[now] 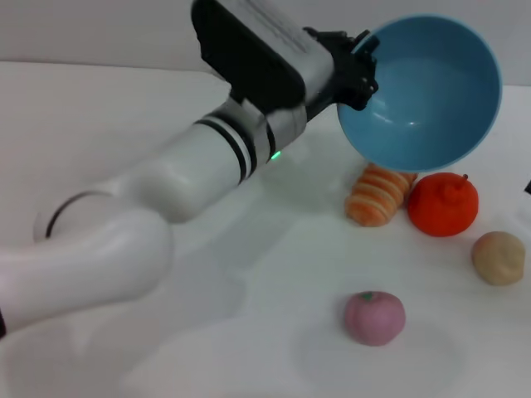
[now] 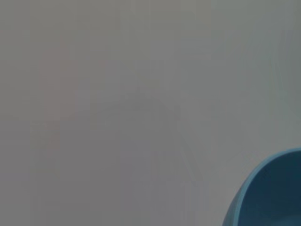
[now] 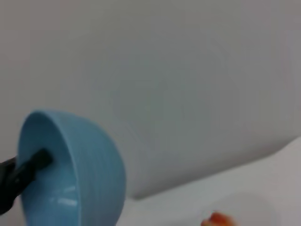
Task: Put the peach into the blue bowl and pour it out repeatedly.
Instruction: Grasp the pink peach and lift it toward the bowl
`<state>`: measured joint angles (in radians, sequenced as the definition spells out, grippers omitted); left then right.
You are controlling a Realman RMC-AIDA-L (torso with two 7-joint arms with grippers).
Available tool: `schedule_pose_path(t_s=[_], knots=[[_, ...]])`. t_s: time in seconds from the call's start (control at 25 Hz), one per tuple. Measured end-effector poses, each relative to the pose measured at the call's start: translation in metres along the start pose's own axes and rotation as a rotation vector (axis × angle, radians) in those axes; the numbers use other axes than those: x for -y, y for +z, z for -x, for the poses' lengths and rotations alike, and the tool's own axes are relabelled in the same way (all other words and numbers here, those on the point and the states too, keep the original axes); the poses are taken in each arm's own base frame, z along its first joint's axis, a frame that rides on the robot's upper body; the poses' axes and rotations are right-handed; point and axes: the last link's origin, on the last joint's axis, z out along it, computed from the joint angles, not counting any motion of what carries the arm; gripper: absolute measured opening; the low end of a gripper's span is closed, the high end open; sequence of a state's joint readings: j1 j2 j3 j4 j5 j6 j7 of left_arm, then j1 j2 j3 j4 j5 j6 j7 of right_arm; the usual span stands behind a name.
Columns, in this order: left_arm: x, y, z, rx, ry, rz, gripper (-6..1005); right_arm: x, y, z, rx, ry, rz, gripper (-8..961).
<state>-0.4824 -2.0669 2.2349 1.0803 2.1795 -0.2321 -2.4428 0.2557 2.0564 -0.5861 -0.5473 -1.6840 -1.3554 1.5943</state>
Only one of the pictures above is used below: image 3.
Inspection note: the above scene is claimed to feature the orange striped toy bread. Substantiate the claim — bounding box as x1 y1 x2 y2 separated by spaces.
202 210 238 226

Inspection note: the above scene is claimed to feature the blue bowl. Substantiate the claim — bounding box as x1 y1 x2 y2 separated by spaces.
17 108 127 226

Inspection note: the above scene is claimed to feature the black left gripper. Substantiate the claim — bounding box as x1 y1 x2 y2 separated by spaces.
0 148 54 214

